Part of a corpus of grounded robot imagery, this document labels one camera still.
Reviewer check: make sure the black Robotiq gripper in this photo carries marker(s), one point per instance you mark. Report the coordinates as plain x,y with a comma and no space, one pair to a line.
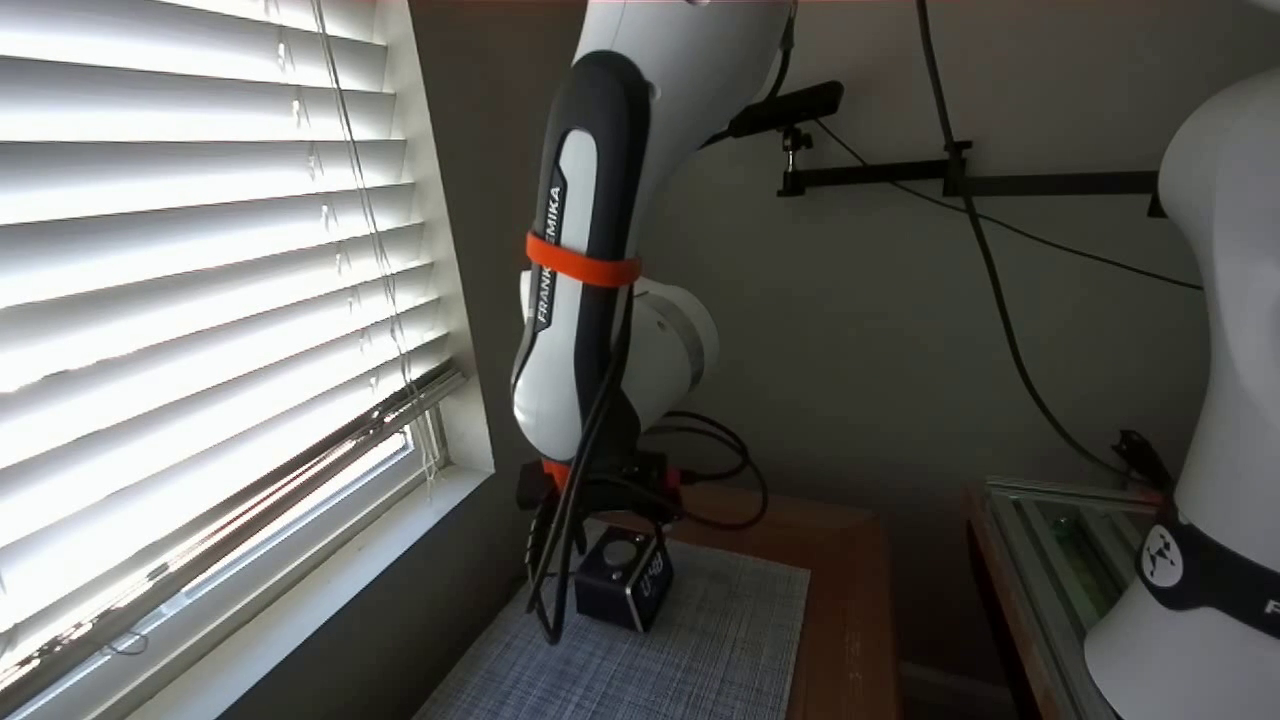
624,488

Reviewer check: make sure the black cube alarm clock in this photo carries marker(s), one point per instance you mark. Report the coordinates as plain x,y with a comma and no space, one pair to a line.
622,587

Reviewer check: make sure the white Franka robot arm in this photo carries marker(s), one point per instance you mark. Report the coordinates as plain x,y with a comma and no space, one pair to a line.
667,53

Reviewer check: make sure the grey woven placemat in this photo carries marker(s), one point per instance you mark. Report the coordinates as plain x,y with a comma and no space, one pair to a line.
720,653

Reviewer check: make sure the glass-topped side table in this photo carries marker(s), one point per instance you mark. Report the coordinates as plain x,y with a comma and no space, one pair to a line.
1055,561

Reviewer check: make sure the white window blinds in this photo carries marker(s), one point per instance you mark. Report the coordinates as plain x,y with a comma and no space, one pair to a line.
200,265

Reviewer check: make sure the black wrist camera orange mount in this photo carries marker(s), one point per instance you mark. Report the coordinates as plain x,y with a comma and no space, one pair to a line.
667,483

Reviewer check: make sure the white window frame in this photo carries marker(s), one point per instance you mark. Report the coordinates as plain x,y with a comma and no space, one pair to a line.
461,424

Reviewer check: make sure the black stereo camera bar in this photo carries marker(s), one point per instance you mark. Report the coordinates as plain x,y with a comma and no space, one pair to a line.
794,104

